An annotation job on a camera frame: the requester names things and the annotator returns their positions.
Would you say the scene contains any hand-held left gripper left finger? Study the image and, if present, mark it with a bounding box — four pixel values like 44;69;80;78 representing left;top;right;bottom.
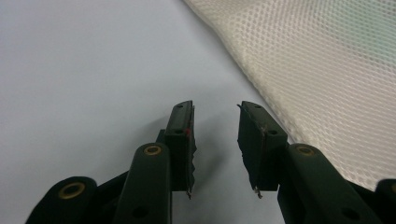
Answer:
163;100;198;200

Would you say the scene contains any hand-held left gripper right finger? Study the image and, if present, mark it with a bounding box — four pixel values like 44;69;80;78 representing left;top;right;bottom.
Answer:
236;100;289;200

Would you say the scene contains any light blue table mat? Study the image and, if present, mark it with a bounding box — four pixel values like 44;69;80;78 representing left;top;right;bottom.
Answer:
0;0;377;224

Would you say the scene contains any white printed cloth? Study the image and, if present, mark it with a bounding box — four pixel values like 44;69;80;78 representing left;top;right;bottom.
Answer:
181;0;396;191

